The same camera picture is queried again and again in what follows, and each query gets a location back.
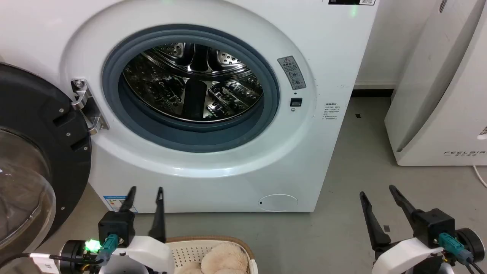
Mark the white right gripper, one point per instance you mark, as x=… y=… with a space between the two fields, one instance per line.
x=407 y=257

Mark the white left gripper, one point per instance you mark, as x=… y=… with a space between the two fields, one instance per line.
x=148 y=253

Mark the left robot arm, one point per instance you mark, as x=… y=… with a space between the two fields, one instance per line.
x=72 y=251

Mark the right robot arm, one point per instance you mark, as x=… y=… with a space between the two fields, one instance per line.
x=470 y=243

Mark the cream fluffy plush toy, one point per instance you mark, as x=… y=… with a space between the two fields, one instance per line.
x=224 y=258

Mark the metal washing machine door hinge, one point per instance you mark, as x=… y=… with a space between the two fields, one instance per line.
x=86 y=106

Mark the stainless steel washing machine drum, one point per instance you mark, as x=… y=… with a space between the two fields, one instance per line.
x=159 y=83

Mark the washing machine door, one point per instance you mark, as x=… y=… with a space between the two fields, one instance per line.
x=26 y=114

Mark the blue energy label sticker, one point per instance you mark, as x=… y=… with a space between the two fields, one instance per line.
x=114 y=203

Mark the beige plastic laundry basket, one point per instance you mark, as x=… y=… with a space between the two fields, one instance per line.
x=186 y=251

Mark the round drain filter cover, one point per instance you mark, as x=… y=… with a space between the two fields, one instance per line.
x=278 y=202

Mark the small printed text label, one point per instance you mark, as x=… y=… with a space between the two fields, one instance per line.
x=330 y=111

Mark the grey rubber door gasket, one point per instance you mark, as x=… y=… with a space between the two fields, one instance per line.
x=114 y=95

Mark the white air purifier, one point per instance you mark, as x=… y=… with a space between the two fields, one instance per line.
x=437 y=95

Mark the black door lock latch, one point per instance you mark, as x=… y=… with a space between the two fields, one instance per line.
x=296 y=102

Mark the white front-load washing machine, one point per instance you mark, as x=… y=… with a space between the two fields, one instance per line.
x=335 y=57

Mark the grey warning sticker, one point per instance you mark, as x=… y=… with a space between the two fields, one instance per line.
x=292 y=72

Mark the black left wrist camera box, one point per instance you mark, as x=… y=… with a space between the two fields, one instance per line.
x=116 y=226

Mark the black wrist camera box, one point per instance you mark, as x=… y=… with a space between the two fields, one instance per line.
x=116 y=226
x=433 y=226

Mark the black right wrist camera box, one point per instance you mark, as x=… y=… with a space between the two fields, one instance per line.
x=433 y=226

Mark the black wall baseboard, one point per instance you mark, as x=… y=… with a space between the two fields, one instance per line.
x=373 y=93

